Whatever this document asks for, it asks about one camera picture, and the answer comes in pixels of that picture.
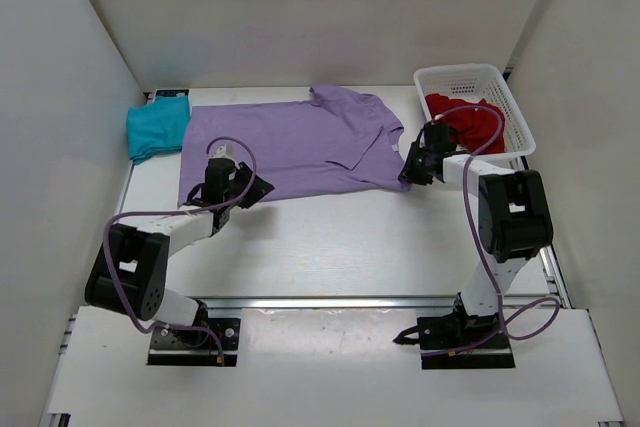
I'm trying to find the purple t shirt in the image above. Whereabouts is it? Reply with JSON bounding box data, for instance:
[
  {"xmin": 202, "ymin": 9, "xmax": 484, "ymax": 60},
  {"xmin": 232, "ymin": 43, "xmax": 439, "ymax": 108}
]
[{"xmin": 178, "ymin": 85, "xmax": 410, "ymax": 203}]

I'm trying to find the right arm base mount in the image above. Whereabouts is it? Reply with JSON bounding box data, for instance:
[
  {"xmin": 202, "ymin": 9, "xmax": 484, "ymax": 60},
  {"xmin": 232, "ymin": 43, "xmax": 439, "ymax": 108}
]
[{"xmin": 393, "ymin": 299, "xmax": 516, "ymax": 370}]

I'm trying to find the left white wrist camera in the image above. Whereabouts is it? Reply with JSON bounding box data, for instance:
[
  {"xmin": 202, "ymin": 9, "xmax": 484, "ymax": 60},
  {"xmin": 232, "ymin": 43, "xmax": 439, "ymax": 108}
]
[{"xmin": 208, "ymin": 144, "xmax": 234, "ymax": 161}]

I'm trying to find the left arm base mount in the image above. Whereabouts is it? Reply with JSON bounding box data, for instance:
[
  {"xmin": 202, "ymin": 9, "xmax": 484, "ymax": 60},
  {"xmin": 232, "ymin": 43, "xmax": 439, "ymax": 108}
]
[{"xmin": 147, "ymin": 310, "xmax": 242, "ymax": 367}]

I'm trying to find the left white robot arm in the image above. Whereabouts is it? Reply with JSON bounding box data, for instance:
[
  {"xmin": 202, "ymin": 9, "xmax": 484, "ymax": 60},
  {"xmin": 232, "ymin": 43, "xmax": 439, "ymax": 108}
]
[{"xmin": 84, "ymin": 158, "xmax": 274, "ymax": 347}]

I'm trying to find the teal t shirt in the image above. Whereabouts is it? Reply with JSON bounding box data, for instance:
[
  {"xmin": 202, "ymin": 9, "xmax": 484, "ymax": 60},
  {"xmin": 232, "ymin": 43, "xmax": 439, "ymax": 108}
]
[{"xmin": 126, "ymin": 96, "xmax": 190, "ymax": 165}]

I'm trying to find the blue table label sticker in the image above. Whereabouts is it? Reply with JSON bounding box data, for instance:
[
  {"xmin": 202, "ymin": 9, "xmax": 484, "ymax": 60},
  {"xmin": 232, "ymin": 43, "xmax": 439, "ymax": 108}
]
[{"xmin": 155, "ymin": 89, "xmax": 189, "ymax": 98}]

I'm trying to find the red item in basket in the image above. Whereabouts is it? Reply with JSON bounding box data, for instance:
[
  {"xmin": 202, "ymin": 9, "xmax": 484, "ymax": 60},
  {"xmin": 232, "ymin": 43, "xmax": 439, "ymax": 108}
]
[{"xmin": 425, "ymin": 93, "xmax": 506, "ymax": 155}]

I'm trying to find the white plastic basket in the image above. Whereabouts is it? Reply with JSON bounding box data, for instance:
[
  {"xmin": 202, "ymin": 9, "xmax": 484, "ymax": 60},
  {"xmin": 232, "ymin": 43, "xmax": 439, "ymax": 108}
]
[{"xmin": 413, "ymin": 63, "xmax": 536, "ymax": 166}]

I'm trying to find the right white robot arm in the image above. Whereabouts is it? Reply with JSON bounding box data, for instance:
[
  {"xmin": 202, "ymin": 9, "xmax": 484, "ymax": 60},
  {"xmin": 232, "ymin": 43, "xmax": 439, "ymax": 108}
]
[{"xmin": 400, "ymin": 122, "xmax": 553, "ymax": 347}]

